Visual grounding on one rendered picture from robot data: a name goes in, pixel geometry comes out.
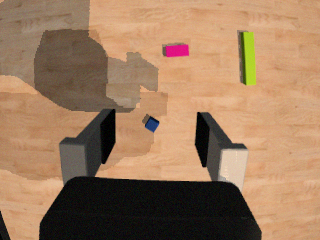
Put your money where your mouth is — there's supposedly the lime green rod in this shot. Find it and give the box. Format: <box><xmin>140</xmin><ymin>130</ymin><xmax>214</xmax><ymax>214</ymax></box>
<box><xmin>240</xmin><ymin>32</ymin><xmax>256</xmax><ymax>85</ymax></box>

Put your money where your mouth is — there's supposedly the small blue cube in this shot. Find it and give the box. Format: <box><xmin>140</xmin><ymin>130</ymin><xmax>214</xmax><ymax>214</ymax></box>
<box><xmin>145</xmin><ymin>116</ymin><xmax>159</xmax><ymax>133</ymax></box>

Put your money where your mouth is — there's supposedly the short magenta rod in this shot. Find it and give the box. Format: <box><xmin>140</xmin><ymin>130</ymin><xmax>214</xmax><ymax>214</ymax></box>
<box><xmin>166</xmin><ymin>45</ymin><xmax>189</xmax><ymax>57</ymax></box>

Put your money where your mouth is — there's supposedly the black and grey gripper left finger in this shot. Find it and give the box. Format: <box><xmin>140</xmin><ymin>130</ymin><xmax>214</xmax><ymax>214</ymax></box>
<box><xmin>59</xmin><ymin>109</ymin><xmax>116</xmax><ymax>186</ymax></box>

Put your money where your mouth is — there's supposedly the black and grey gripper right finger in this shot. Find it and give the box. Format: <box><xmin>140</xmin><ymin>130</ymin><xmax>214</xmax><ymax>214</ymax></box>
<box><xmin>195</xmin><ymin>112</ymin><xmax>249</xmax><ymax>193</ymax></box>

